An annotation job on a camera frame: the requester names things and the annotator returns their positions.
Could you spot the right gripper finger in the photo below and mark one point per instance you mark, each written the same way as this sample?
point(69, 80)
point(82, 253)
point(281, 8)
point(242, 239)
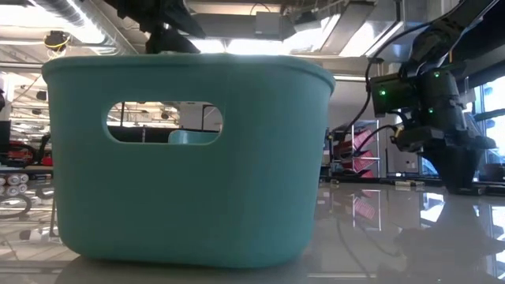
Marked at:
point(437, 165)
point(463, 169)

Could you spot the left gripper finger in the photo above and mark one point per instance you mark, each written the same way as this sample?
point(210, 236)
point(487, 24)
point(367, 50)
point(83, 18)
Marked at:
point(171, 41)

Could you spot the green plastic bin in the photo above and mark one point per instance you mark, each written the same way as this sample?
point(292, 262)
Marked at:
point(189, 197)

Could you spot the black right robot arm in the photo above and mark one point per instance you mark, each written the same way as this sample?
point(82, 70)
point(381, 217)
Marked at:
point(446, 35)

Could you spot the metal shelf rack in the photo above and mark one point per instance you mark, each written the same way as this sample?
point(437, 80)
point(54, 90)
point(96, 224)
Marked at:
point(379, 146)

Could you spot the pink storage bin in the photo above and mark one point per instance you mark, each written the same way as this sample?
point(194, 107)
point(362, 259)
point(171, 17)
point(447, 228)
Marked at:
point(363, 161)
point(365, 138)
point(367, 174)

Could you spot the grey ceiling unit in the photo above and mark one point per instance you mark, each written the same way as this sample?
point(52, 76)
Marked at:
point(272, 25)

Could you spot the ceiling light strip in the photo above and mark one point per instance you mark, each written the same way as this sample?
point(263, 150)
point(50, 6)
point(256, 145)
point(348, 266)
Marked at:
point(351, 78)

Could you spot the white ceiling air unit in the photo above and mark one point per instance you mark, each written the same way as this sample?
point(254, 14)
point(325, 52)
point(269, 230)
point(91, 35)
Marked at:
point(355, 27)

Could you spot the red tool box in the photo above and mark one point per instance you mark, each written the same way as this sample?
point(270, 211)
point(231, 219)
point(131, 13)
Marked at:
point(23, 155)

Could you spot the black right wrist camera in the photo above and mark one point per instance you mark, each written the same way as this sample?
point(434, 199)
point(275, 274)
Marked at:
point(394, 96)

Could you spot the black aluminium table frame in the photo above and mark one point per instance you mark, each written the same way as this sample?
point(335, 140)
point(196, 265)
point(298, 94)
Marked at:
point(357, 180)

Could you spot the silver ventilation duct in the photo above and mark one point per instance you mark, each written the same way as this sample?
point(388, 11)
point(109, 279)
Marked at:
point(63, 12)

